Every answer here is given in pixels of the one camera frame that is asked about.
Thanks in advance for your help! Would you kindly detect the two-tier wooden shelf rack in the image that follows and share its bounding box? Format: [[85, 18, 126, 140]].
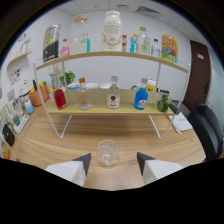
[[32, 50, 192, 141]]

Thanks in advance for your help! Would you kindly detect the small clear bottle dark cap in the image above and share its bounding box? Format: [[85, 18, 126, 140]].
[[150, 38, 162, 59]]

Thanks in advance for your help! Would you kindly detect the brown door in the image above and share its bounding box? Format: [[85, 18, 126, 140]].
[[182, 40, 212, 112]]

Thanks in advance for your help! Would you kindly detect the large white milk bottle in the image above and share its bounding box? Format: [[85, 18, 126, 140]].
[[101, 10, 123, 52]]

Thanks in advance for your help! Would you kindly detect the white and blue cup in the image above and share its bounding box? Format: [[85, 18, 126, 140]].
[[24, 99, 35, 115]]

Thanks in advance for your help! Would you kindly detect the white kitchen scale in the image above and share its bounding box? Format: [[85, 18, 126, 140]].
[[12, 114, 31, 135]]

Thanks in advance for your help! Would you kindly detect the red liquid glass bottle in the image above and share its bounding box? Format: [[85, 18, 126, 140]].
[[53, 83, 68, 111]]

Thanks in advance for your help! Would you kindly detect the dark cylindrical muddler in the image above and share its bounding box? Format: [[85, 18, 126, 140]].
[[169, 103, 181, 116]]

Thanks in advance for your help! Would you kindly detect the blue rimmed bowl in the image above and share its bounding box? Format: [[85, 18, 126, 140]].
[[66, 82, 81, 91]]

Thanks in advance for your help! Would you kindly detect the white notebook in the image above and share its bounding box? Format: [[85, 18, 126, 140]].
[[168, 113, 194, 133]]

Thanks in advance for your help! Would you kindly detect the white bowl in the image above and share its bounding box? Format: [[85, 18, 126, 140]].
[[84, 82, 100, 90]]

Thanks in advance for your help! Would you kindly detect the green cup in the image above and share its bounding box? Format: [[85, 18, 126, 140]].
[[12, 114, 21, 126]]

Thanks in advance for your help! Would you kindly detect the clear bottle green cap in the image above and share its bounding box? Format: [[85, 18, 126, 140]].
[[137, 26, 151, 56]]

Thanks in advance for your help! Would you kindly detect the small pink bottle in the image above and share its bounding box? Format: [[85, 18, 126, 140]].
[[59, 38, 71, 58]]

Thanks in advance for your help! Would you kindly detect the teal liquid bottle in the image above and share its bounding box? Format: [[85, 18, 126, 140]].
[[86, 33, 92, 53]]

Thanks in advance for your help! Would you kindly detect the blue liquid bottle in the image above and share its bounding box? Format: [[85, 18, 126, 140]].
[[133, 77, 149, 111]]

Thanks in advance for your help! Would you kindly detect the orange storage basket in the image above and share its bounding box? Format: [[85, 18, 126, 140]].
[[28, 84, 50, 108]]

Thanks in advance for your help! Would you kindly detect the yellow snack bag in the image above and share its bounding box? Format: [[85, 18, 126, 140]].
[[161, 34, 179, 64]]

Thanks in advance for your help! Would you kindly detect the black armchair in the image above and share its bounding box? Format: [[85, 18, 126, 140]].
[[186, 102, 224, 163]]

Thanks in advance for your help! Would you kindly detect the wooden wall shelf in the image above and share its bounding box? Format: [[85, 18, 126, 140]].
[[6, 49, 33, 69]]

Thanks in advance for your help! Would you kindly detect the clear bottle red label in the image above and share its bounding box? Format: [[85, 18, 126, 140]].
[[106, 75, 121, 110]]

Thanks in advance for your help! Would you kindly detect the green potted plant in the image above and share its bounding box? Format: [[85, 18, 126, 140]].
[[59, 70, 76, 87]]

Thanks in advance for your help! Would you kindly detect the clear glass with ice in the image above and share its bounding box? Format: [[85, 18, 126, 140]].
[[96, 138, 120, 169]]

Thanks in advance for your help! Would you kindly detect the black kettle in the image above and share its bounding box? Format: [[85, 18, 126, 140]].
[[1, 122, 16, 148]]

